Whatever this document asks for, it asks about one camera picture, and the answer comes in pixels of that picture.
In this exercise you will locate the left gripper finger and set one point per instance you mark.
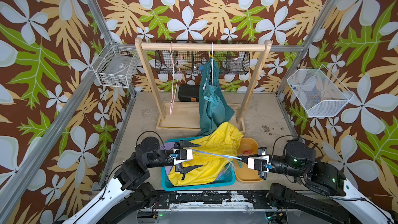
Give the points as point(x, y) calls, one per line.
point(185, 170)
point(187, 144)

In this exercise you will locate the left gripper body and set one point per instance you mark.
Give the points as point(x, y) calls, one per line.
point(177, 146)

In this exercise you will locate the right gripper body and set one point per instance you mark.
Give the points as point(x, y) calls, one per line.
point(264, 151)

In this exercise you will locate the purple shorts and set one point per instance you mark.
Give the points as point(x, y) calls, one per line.
point(168, 146)

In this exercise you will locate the yellow shorts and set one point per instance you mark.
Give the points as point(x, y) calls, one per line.
point(225, 140)

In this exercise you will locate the pink wire hanger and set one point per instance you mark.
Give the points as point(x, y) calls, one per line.
point(176, 69)

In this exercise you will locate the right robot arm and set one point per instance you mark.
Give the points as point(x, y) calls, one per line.
point(299, 160)

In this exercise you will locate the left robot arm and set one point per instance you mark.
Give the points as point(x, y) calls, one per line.
point(128, 191)

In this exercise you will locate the green shorts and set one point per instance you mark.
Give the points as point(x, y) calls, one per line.
point(214, 109)

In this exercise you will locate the blue clothespin on green shorts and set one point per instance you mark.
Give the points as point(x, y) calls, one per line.
point(210, 99)

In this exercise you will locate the yellow plastic tray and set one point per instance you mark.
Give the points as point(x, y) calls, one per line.
point(245, 174)

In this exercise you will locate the teal plastic basket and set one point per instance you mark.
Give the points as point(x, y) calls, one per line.
point(226, 177)

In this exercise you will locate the wooden clothes rack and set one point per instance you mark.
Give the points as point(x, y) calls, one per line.
point(186, 119)

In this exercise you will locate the black tool case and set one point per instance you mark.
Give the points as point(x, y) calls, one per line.
point(189, 93)

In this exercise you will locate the black mesh basket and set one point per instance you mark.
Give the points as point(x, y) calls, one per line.
point(229, 62)

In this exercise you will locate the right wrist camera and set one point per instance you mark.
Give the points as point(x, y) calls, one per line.
point(260, 164)

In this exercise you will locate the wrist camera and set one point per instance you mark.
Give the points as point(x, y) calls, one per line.
point(260, 164)
point(182, 155)

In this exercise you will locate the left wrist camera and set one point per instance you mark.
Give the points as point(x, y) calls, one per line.
point(182, 155)

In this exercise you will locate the black mounting rail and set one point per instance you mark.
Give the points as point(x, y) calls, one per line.
point(211, 199)

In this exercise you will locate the white wire hanger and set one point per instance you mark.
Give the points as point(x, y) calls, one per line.
point(212, 67)

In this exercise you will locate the white wire basket right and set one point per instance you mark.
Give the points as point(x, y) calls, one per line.
point(319, 92)

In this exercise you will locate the white wire basket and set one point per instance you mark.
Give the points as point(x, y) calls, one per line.
point(319, 92)
point(114, 66)

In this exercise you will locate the white wire basket left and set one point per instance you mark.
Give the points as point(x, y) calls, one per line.
point(114, 66)

